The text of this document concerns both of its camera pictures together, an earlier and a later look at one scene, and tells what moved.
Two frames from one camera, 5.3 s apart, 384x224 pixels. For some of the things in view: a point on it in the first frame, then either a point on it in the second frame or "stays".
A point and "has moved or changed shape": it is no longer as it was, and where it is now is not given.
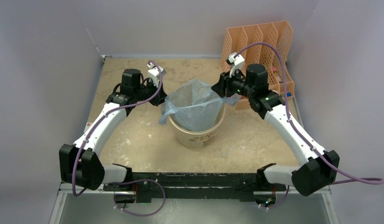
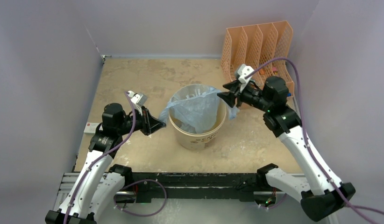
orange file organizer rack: (263, 43) stays
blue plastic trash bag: (195, 106) has moved or changed shape
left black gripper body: (152, 90) → (145, 122)
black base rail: (195, 187) stays
